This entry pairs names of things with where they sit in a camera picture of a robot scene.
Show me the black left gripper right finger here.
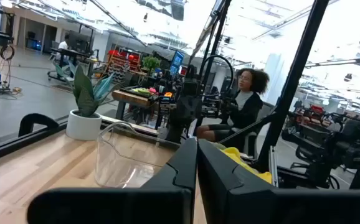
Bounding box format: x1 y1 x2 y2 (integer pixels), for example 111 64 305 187
197 139 360 224

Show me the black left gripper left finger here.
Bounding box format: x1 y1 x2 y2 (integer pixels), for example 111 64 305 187
27 138 198 224

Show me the yellow microfiber towel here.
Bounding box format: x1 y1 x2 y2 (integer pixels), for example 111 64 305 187
219 146 273 184

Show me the clear plastic bin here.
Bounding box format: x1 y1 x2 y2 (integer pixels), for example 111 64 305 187
95 121 181 189

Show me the silver aluminium extrusion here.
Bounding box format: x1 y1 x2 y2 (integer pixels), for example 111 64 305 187
267 144 280 188

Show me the seated person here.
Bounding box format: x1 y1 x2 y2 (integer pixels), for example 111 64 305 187
195 67 271 150

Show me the grey office chair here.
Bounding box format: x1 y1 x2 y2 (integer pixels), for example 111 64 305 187
241 101 276 158

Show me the snake plant in white pot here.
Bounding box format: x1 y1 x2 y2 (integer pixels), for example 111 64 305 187
54 62 123 141

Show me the black background robot station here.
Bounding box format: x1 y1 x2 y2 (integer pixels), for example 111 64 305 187
279 104 360 190

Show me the wooden workbench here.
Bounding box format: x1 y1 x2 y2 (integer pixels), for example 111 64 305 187
111 88 159 121

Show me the green bushy plant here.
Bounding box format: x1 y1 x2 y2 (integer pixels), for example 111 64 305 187
141 55 162 74

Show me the blue lit monitor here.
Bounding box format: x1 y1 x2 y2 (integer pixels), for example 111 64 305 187
169 49 186 76

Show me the red parts shelf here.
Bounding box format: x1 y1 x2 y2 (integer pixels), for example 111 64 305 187
105 47 144 82

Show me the person at desk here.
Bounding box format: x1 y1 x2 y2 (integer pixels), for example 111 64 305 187
56 33 72 62

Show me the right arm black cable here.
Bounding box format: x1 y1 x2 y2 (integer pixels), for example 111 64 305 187
198 54 235 100

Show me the black frame post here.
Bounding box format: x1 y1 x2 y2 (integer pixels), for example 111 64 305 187
195 0 232 125
256 0 330 174

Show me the black curved bracket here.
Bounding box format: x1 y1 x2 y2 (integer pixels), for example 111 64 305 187
17 113 60 138

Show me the black table edge rail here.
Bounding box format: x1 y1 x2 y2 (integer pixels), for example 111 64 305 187
0 114 182 166

